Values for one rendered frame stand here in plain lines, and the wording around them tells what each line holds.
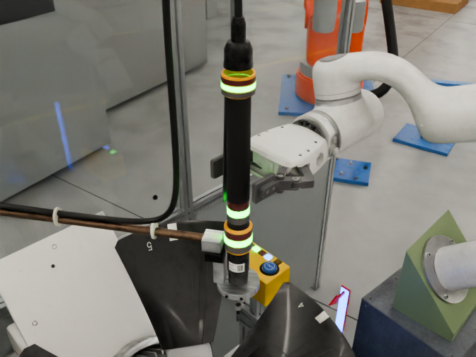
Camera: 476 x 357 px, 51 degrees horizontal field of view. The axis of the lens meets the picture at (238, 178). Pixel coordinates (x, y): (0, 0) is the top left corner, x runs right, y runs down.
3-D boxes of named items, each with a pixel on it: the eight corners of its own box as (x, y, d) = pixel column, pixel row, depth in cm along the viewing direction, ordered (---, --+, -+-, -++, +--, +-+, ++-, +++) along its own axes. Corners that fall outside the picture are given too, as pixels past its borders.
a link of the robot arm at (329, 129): (339, 168, 80) (328, 174, 78) (297, 148, 85) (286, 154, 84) (346, 121, 75) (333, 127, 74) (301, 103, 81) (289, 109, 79)
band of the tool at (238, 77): (217, 99, 61) (217, 77, 60) (225, 86, 65) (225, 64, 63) (252, 102, 61) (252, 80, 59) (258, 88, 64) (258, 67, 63)
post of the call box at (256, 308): (249, 312, 152) (249, 282, 145) (256, 307, 154) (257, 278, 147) (256, 317, 150) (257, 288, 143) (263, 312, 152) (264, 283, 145)
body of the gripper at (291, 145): (334, 171, 78) (287, 200, 72) (285, 148, 84) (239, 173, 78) (340, 129, 74) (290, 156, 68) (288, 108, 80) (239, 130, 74)
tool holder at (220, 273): (200, 295, 79) (197, 249, 74) (210, 265, 85) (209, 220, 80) (255, 304, 78) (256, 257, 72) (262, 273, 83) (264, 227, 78)
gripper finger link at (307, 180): (329, 180, 70) (299, 193, 68) (292, 157, 76) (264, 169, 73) (329, 173, 70) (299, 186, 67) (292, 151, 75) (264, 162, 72)
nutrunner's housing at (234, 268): (224, 302, 81) (218, 20, 56) (229, 285, 84) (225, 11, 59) (247, 306, 81) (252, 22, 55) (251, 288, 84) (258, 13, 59)
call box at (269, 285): (226, 281, 148) (225, 254, 142) (250, 265, 154) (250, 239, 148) (265, 311, 138) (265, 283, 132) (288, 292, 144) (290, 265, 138)
